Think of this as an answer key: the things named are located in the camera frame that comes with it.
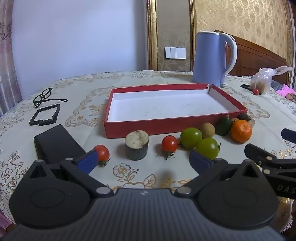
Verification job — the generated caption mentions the blue electric kettle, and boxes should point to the blue electric kettle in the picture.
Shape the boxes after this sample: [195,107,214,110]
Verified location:
[192,31,238,87]

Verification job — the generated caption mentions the pink floral curtain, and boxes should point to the pink floral curtain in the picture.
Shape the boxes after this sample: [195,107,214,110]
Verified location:
[0,0,22,116]

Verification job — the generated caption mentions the orange mandarin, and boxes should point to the orange mandarin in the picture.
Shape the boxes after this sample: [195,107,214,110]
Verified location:
[231,119,252,143]

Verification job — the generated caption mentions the green avocado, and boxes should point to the green avocado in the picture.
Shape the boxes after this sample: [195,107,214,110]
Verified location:
[215,115,232,136]

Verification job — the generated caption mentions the green tomato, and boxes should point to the green tomato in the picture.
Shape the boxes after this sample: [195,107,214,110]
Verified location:
[180,127,202,149]
[195,138,221,160]

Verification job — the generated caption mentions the yellowish kiwi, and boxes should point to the yellowish kiwi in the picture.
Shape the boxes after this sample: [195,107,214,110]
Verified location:
[200,123,216,139]

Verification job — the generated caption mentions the black eyeglasses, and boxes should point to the black eyeglasses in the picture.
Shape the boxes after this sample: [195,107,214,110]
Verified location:
[33,88,68,108]

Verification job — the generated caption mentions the pink cloth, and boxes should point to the pink cloth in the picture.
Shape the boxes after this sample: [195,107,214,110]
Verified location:
[272,80,296,102]

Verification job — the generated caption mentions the purple eggplant piece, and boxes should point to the purple eggplant piece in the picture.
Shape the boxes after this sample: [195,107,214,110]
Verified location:
[125,130,149,161]
[238,112,255,128]

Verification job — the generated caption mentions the black rectangular plastic frame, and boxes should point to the black rectangular plastic frame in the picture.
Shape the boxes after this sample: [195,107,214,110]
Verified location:
[29,104,61,127]

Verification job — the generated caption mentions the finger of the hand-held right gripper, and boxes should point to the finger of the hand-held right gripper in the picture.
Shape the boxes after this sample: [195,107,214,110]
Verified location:
[281,128,296,141]
[244,144,296,174]

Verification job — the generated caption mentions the clear plastic bag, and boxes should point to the clear plastic bag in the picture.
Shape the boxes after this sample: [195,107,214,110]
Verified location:
[250,66,294,95]

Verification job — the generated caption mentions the black phone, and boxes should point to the black phone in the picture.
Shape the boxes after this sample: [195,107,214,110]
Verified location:
[33,124,86,165]

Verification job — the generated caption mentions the red cardboard box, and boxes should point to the red cardboard box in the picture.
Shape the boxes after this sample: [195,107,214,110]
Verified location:
[104,83,248,139]

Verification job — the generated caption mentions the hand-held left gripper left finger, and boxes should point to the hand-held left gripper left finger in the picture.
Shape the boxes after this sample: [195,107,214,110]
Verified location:
[23,149,114,198]

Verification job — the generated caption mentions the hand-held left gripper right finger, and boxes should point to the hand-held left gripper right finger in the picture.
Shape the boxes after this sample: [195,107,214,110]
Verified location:
[174,149,270,198]

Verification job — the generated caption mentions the white floral lace tablecloth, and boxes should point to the white floral lace tablecloth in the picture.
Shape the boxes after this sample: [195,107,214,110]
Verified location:
[0,70,296,232]

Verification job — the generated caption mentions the gold wall frame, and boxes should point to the gold wall frame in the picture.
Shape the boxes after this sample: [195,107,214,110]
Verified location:
[146,0,197,71]

